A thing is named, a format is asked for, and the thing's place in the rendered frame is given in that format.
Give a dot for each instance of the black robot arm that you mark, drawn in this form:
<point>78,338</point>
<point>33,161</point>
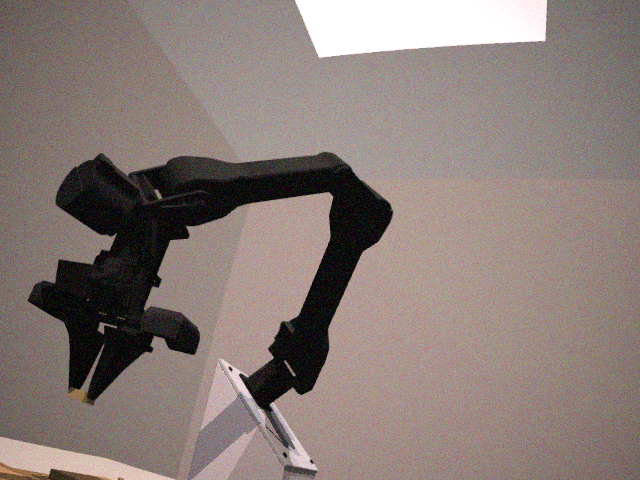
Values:
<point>197,190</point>

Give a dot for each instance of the tan square block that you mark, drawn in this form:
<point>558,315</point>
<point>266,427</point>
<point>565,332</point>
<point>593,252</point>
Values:
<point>80,395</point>

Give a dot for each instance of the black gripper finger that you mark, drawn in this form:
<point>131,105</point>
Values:
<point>121,348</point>
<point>85,344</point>

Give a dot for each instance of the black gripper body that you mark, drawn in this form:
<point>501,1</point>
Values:
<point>180,334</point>

